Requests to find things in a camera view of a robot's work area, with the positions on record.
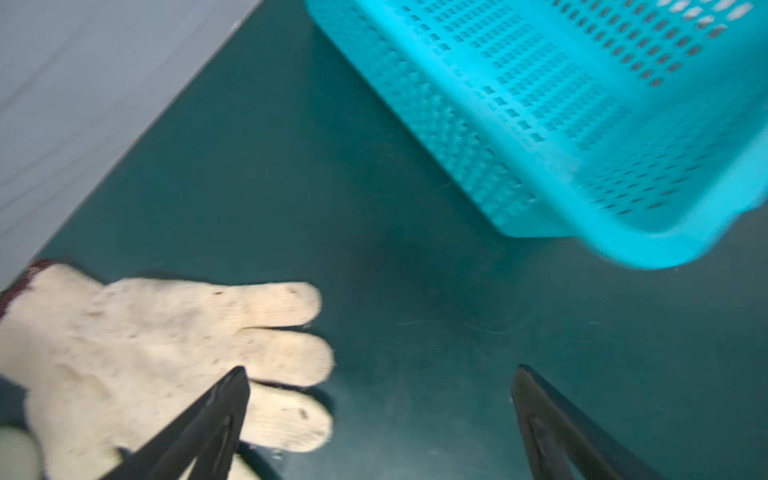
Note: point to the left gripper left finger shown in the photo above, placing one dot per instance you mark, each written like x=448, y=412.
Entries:
x=201, y=441

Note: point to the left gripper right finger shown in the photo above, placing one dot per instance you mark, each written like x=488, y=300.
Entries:
x=558, y=437

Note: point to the beige knit glove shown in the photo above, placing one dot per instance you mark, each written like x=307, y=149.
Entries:
x=105, y=367

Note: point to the cream bottle left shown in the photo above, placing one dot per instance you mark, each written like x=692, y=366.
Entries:
x=20, y=458

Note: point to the green table mat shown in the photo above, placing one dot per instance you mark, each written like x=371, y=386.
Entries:
x=281, y=164

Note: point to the teal plastic basket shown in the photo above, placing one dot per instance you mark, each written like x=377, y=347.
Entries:
x=638, y=127

